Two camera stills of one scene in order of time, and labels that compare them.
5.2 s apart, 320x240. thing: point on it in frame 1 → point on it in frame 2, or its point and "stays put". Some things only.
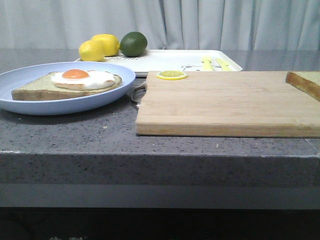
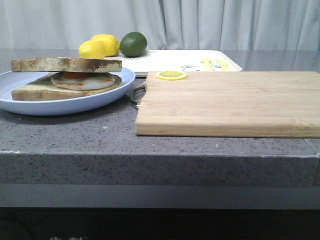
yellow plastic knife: (225, 67) stays put
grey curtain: (237, 25) stays put
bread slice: (311, 89) → (66, 65)
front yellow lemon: (91, 51) stays put
